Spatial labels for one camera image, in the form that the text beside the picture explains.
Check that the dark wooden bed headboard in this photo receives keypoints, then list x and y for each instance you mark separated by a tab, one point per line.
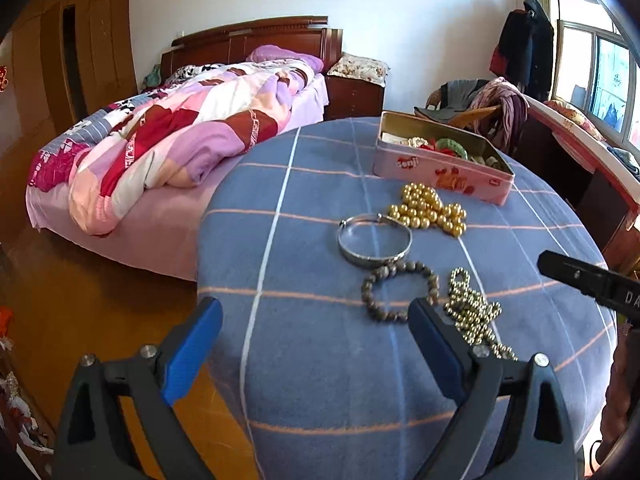
250	35

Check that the printed paper leaflet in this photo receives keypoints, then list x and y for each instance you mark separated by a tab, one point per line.
392	137

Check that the silver bangle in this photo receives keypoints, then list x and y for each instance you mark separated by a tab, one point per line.
372	261

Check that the teal bag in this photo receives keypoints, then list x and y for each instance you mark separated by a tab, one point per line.
153	77

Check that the red paper decoration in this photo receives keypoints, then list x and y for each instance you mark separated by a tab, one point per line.
4	77

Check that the wooden wardrobe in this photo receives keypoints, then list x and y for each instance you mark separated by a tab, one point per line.
50	60

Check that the purple pillow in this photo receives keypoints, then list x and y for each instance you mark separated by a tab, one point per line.
280	55

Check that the dark wooden nightstand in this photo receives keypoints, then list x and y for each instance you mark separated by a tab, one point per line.
352	97

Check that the pink floral cushion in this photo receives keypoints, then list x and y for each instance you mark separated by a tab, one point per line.
575	117

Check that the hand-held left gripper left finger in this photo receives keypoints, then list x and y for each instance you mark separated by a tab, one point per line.
192	345

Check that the green jade bangle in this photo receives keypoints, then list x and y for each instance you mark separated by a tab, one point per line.
457	150

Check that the window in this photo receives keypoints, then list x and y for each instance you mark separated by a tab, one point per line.
600	75

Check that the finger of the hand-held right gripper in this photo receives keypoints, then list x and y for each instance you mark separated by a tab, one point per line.
590	280

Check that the bed with pink sheet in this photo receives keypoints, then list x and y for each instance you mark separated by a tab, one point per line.
150	240

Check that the dark wooden desk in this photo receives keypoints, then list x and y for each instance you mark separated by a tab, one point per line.
555	175

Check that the floral pillow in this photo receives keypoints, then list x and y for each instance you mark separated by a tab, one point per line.
357	67

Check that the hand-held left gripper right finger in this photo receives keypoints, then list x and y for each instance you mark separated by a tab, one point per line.
435	345

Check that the person's right forearm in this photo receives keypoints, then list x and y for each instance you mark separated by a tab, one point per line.
622	385

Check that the pink patchwork quilt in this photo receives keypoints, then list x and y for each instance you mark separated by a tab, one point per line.
175	135

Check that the hanging dark coats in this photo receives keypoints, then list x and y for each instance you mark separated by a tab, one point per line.
525	50

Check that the pink metal tin box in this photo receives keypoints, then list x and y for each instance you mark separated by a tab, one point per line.
440	175

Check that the grey clothes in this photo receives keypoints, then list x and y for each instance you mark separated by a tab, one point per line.
450	100

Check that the purple and pink clothes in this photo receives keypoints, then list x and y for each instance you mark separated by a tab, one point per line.
510	110

